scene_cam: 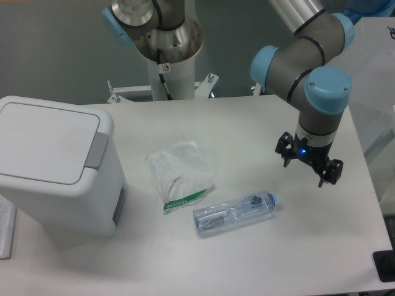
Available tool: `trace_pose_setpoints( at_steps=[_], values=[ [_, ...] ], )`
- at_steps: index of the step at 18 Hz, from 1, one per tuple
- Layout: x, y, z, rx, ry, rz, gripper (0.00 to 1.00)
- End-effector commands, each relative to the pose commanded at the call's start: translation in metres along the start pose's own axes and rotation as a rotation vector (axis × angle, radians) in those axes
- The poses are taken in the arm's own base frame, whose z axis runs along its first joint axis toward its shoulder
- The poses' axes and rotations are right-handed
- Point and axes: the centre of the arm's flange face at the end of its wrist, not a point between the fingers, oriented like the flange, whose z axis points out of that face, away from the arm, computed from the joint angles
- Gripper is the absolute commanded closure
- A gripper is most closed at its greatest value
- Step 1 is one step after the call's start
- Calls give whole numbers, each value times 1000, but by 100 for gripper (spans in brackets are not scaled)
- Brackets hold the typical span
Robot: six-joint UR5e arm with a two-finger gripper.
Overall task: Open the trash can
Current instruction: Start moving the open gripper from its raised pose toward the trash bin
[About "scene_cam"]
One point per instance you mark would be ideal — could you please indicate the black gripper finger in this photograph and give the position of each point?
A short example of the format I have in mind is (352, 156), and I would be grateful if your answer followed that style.
(285, 148)
(330, 172)

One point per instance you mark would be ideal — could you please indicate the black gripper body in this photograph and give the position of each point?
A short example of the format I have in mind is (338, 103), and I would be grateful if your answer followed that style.
(313, 150)

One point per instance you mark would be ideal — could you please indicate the white push-lid trash can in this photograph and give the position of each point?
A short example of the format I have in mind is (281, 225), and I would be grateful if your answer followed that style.
(60, 166)

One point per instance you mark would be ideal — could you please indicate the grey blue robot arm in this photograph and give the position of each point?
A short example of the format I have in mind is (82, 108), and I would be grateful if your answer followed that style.
(299, 74)

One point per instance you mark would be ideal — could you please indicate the empty clear plastic bottle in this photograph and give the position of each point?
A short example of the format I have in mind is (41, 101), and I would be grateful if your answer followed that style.
(235, 213)

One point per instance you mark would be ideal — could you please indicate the black device at edge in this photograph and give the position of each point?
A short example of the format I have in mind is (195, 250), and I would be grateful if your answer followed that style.
(384, 262)

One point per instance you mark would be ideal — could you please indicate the crumpled clear plastic bag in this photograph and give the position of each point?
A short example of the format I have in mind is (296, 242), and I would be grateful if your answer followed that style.
(180, 175)

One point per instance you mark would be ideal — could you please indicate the blue plastic cover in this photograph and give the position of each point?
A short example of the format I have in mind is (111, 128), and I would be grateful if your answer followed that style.
(356, 10)

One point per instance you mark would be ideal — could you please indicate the white pedestal base frame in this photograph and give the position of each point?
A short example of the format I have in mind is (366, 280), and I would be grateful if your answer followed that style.
(203, 90)

